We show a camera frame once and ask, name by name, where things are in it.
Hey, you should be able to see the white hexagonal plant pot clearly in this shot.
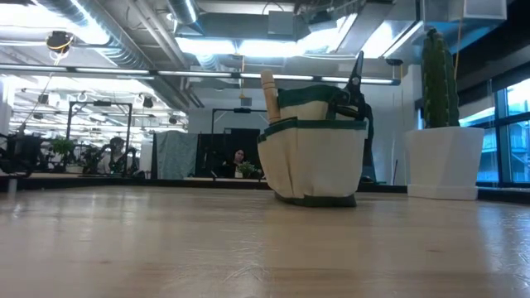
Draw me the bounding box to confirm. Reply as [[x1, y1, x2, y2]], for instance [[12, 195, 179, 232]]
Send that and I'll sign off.
[[404, 126, 485, 202]]

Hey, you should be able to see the slim black pruner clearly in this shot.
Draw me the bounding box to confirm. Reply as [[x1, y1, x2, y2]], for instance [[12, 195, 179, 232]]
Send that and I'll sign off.
[[329, 50, 369, 122]]

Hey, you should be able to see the black-framed window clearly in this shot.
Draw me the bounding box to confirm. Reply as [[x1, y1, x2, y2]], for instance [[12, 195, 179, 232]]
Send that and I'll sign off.
[[457, 76, 530, 187]]

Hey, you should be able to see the grey curtain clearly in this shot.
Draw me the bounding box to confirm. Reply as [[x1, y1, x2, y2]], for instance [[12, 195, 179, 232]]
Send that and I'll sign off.
[[152, 130, 200, 180]]

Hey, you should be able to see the yellow hanging cable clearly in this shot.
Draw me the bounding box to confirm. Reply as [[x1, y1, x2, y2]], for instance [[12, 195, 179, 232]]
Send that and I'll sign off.
[[454, 0, 464, 79]]

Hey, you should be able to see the green leafy plant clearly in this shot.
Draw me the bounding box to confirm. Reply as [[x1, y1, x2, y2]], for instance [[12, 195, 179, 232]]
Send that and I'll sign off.
[[49, 138, 78, 166]]

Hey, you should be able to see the black partition panel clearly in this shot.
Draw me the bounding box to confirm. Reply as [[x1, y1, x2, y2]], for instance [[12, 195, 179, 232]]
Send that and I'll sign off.
[[194, 127, 263, 180]]

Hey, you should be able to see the narrow trowel wooden handle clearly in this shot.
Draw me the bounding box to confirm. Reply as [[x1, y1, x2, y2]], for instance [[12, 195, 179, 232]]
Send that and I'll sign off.
[[259, 69, 282, 125]]

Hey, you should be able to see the black workstation equipment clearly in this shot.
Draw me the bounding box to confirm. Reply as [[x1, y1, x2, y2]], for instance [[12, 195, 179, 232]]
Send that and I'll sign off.
[[0, 131, 42, 177]]

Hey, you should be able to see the person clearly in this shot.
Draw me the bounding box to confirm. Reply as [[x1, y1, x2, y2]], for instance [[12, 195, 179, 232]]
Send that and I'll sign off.
[[223, 148, 254, 179], [99, 136, 140, 175]]

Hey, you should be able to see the white ceiling unit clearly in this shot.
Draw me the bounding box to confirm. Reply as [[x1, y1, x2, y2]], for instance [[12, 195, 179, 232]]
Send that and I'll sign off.
[[462, 0, 508, 22]]

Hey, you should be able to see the black aluminium table frame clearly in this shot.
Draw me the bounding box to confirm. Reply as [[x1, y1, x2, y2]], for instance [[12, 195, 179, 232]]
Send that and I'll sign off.
[[0, 175, 530, 204]]

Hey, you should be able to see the cream green-trimmed gardening bag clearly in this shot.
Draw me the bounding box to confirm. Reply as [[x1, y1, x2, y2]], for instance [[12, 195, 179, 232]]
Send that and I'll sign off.
[[256, 84, 376, 208]]

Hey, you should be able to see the small potted plant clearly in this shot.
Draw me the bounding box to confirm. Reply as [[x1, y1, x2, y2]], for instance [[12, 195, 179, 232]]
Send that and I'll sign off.
[[236, 161, 258, 178]]

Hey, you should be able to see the black ceiling-hung camera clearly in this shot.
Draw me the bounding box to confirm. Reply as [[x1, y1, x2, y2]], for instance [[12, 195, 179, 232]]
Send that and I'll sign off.
[[45, 30, 76, 55]]

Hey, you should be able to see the silver ventilation duct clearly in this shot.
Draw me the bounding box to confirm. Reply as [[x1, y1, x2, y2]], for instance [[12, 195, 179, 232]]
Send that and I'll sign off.
[[167, 0, 200, 26]]

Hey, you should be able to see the green cactus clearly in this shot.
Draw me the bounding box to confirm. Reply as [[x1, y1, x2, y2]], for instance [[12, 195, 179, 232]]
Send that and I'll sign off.
[[421, 27, 461, 128]]

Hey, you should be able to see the grey ceiling box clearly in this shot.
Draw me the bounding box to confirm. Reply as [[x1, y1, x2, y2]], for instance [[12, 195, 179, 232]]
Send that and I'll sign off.
[[267, 10, 297, 36]]

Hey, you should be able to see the long ceiling light tube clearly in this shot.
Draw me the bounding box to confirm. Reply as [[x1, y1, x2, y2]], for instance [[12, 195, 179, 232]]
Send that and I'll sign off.
[[0, 62, 402, 86]]

